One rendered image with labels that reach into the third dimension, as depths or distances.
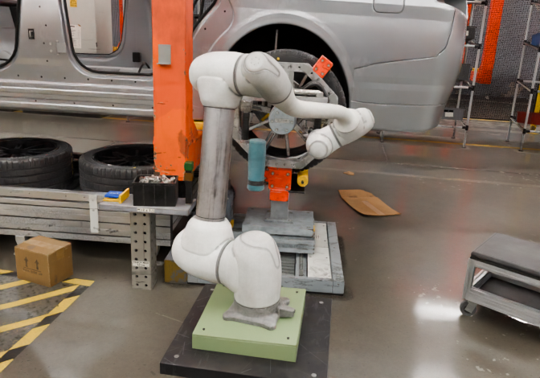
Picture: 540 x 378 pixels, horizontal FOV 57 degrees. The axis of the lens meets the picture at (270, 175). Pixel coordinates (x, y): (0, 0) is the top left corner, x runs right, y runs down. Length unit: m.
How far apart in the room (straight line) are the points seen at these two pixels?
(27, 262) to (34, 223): 0.31
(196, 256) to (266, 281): 0.25
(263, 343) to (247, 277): 0.20
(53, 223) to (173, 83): 1.06
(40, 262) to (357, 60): 1.97
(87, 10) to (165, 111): 4.93
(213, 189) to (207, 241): 0.17
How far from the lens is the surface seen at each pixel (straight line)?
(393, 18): 2.93
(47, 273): 2.72
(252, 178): 2.52
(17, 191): 3.01
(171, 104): 2.48
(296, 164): 2.61
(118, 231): 2.84
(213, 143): 1.62
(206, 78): 1.61
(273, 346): 1.60
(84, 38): 7.36
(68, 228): 2.95
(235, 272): 1.60
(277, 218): 2.87
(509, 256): 2.52
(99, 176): 2.93
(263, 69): 1.50
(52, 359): 2.24
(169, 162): 2.54
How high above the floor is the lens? 1.26
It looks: 16 degrees down
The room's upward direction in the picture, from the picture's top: 3 degrees clockwise
